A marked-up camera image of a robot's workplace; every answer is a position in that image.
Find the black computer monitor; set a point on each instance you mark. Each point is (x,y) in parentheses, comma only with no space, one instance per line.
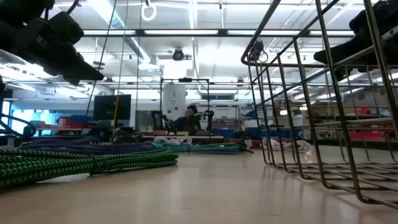
(112,107)

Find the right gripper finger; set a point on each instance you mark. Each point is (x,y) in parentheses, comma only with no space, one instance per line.
(343,73)
(357,53)

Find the black rig crossbar with lights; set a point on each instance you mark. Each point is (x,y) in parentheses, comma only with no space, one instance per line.
(140,32)

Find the white cylindrical tank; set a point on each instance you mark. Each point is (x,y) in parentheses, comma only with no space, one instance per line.
(174,99)

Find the black aluminium table frame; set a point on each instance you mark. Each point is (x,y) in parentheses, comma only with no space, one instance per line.
(381,144)

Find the red storage bin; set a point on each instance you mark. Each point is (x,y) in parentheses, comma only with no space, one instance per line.
(367,136)
(63,122)

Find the black round ceiling camera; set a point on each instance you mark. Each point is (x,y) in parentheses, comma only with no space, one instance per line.
(178,55)

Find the person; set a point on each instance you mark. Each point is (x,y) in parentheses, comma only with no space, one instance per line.
(188,123)

